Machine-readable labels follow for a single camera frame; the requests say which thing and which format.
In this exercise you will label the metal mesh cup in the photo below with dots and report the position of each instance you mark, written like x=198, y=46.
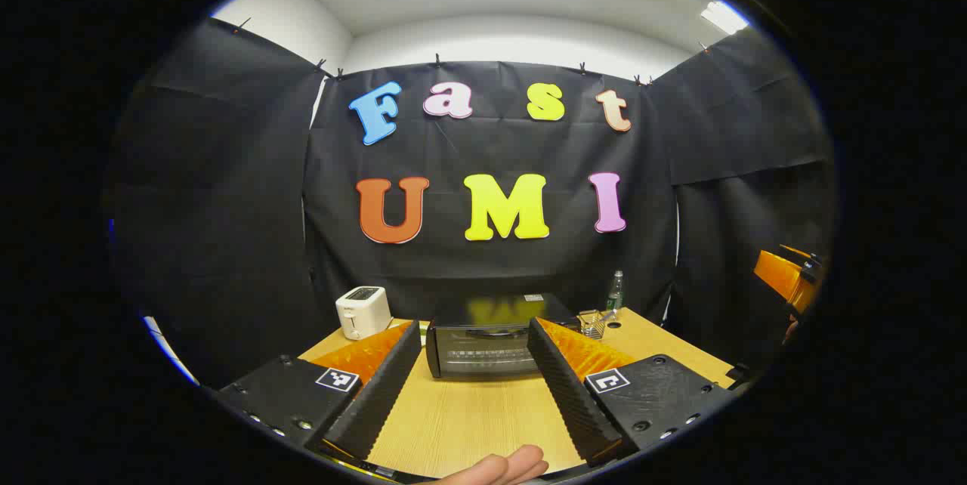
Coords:
x=591, y=322

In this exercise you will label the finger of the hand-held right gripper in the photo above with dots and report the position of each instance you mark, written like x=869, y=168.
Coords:
x=774, y=277
x=810, y=266

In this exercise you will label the black backdrop cloth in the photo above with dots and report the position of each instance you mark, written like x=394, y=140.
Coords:
x=227, y=205

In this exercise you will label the row of black cloth clips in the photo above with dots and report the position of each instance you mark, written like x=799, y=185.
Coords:
x=437, y=60

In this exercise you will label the white toaster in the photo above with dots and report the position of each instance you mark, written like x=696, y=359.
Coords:
x=363, y=311

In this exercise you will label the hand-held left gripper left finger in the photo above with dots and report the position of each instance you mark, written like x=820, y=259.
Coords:
x=378, y=394

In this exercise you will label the green glass bottle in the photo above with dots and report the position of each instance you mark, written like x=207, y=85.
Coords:
x=616, y=292

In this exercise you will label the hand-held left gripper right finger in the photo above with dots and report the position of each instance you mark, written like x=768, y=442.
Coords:
x=570, y=394

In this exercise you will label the white side desk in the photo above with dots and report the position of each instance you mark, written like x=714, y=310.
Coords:
x=170, y=353

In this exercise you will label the black electric oven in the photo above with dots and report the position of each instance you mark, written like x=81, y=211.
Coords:
x=483, y=353

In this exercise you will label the small ceiling light panel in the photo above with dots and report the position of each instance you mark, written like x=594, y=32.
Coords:
x=723, y=16

